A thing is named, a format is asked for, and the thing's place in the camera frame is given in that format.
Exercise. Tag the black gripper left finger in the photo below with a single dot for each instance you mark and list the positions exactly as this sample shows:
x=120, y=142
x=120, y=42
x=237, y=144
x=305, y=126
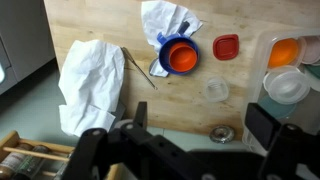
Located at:
x=141, y=115

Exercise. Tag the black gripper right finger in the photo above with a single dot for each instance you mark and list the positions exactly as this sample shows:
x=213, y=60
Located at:
x=261, y=125

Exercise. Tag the red lunch box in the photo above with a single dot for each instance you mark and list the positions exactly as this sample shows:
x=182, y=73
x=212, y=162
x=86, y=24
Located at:
x=226, y=46

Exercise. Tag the teal plastic lid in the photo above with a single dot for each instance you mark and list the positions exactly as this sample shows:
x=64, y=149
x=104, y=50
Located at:
x=276, y=110

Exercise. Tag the round metal jar lid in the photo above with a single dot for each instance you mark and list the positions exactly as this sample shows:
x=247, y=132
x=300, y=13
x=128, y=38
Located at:
x=221, y=134

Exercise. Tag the green plastic lid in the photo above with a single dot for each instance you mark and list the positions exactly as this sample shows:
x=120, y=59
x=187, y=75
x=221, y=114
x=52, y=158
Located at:
x=315, y=75

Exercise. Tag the large clear plastic bin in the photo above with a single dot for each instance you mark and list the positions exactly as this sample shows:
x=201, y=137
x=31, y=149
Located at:
x=258, y=66

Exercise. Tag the blue measuring cup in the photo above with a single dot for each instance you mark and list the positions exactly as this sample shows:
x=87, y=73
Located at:
x=163, y=56

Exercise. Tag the white crumpled cloth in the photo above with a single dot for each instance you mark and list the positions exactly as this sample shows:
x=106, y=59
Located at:
x=90, y=76

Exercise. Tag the orange cup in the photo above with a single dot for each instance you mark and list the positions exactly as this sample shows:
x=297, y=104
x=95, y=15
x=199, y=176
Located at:
x=182, y=58

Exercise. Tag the clear container with orange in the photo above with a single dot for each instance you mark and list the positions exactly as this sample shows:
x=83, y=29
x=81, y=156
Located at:
x=283, y=52

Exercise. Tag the pale pink plastic container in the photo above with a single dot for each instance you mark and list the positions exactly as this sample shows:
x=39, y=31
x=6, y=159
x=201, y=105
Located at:
x=311, y=50

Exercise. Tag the crumpled white paper napkin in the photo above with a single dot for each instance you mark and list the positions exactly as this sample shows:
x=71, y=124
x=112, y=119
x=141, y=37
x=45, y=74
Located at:
x=160, y=20

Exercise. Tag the glass spice jar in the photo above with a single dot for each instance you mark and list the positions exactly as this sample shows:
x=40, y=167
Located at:
x=11, y=161
x=31, y=165

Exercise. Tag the short wooden wall spice rack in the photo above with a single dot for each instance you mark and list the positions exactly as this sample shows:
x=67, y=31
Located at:
x=10, y=140

